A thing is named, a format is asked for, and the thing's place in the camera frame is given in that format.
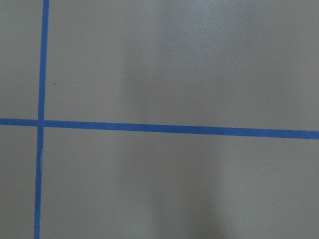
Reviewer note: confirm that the brown table mat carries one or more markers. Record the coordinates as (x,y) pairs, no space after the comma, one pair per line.
(159,119)

